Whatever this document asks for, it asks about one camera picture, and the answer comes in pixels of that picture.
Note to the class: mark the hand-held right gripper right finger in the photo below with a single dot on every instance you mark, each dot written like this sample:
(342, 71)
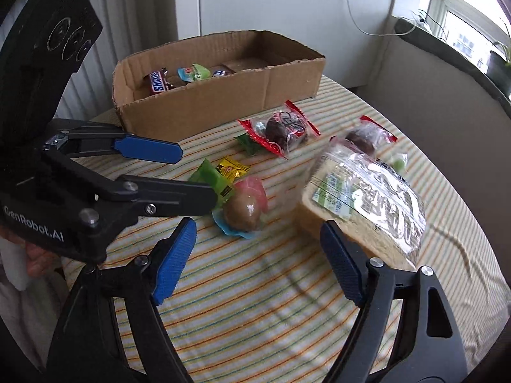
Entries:
(343, 263)

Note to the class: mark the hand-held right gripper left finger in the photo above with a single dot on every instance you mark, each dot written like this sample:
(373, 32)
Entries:
(175, 261)

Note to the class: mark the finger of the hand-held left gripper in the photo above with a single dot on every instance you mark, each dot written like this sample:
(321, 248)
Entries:
(147, 148)
(171, 197)

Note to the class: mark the green snack bar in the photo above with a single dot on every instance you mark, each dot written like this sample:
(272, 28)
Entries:
(207, 175)

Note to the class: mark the packaged bread loaf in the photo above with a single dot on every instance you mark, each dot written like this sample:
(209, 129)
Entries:
(351, 207)

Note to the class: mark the yellow snack packet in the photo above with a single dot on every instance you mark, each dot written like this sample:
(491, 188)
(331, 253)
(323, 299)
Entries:
(232, 167)

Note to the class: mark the brown cardboard box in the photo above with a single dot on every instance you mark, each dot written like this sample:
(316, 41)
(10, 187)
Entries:
(199, 99)

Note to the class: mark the red chocolate snack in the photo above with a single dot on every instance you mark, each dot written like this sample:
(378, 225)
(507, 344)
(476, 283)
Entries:
(279, 127)
(365, 135)

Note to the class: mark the person's left hand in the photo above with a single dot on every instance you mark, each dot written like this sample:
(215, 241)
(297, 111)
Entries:
(40, 259)

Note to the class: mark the brown chocolate bar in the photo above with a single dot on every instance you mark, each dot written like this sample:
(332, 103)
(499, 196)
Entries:
(159, 81)

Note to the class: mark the green blue jelly cup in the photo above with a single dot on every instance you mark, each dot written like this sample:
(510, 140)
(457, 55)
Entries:
(193, 72)

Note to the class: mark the green candy wrapper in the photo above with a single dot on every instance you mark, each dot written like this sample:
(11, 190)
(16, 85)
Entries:
(249, 144)

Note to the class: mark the striped tablecloth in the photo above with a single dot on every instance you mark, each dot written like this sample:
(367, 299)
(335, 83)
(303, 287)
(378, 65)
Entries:
(259, 307)

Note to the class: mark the blue white snack packet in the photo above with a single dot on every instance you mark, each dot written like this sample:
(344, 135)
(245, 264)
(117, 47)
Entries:
(221, 73)

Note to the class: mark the small green jelly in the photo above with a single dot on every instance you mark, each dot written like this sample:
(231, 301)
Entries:
(398, 163)

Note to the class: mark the white pleated curtain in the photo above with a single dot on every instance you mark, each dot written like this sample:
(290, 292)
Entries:
(131, 16)

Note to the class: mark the white cabinet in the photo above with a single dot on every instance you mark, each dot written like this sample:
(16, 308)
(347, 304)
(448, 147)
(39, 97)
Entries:
(279, 0)

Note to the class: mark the dark grey windowsill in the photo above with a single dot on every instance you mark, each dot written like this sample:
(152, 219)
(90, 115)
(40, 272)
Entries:
(439, 48)

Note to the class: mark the potted plant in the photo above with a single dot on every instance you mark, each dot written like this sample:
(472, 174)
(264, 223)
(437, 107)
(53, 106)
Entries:
(497, 68)

